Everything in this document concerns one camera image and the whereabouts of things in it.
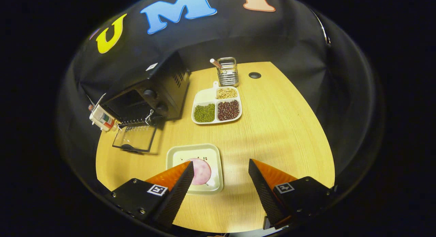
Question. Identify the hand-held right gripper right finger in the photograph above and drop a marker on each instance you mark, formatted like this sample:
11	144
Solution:
264	192

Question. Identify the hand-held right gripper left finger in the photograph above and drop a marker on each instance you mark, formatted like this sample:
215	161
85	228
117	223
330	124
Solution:
177	196

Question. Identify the pink ham slice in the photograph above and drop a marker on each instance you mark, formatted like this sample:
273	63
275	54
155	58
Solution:
202	172

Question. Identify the cream square plate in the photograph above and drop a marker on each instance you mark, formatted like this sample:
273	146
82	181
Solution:
213	155

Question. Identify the black electric oven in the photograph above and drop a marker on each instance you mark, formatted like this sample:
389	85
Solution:
170	90

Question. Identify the white divided bean tray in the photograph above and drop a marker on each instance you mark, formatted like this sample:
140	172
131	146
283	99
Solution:
204	97

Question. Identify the white toaster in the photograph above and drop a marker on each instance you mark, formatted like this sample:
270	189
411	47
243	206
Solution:
102	120

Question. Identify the metal mesh holder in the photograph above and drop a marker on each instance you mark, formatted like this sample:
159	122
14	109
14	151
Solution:
228	76

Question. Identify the black backdrop cloth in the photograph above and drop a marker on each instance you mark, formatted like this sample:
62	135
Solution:
238	35

